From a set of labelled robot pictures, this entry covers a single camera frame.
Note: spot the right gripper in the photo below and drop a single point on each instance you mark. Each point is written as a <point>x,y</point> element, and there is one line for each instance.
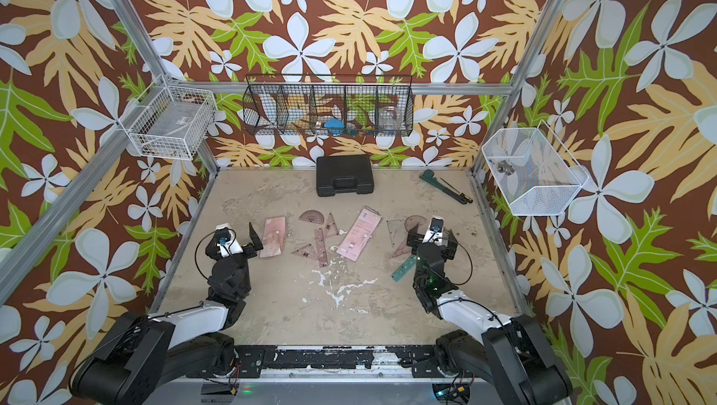
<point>416,239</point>

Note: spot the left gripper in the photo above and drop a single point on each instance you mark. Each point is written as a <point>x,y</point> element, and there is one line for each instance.
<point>248,251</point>

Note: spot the teal ruler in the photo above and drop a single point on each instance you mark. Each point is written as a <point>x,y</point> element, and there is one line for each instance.
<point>404,268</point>

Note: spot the clear large set square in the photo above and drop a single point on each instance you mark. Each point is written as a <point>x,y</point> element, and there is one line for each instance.
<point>397,232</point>

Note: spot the purple protractor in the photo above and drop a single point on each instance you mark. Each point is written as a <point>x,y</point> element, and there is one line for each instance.
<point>312,216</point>

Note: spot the purple ruler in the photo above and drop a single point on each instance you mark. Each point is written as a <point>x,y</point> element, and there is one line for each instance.
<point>322,255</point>

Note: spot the purple small set square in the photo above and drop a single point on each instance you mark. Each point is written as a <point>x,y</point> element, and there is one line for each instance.
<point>330,228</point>

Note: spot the pink ruler set pouch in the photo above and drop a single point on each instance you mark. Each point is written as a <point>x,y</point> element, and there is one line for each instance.
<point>359,234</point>

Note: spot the pink protractor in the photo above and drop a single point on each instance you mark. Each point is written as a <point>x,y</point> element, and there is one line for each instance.
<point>416,224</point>

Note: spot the pink small set square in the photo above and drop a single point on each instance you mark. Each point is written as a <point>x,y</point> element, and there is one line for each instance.
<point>402,249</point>

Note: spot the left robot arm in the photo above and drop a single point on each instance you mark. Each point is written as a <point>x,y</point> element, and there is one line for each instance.
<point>143,352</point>

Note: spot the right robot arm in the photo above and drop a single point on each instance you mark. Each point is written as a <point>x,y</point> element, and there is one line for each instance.
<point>511,353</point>

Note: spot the green pipe wrench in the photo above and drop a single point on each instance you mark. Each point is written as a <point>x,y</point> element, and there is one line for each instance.
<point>429,177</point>

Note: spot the dark object in mesh basket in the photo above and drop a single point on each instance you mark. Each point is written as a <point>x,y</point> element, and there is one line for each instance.
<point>506,168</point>

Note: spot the black plastic tool case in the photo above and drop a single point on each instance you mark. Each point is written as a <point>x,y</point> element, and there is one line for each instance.
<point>344,174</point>

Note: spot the white mesh basket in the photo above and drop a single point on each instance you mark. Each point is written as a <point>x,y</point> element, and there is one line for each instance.
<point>547,176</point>

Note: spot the blue object in basket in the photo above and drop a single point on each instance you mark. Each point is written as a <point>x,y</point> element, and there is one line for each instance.
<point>335,126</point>

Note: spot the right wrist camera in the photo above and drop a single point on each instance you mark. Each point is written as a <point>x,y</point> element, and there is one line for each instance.
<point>435,232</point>

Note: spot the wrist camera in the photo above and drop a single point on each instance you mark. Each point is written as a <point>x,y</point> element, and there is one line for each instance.
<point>226,241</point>
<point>435,232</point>

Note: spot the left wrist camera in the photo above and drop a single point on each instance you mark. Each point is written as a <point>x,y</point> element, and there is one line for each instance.
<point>226,241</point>

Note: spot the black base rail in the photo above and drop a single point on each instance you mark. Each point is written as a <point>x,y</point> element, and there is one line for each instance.
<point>412,361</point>

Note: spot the white wire basket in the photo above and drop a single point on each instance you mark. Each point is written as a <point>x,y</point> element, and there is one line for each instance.
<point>169,120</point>

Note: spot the black wire basket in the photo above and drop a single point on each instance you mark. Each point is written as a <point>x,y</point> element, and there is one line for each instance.
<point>368,104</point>

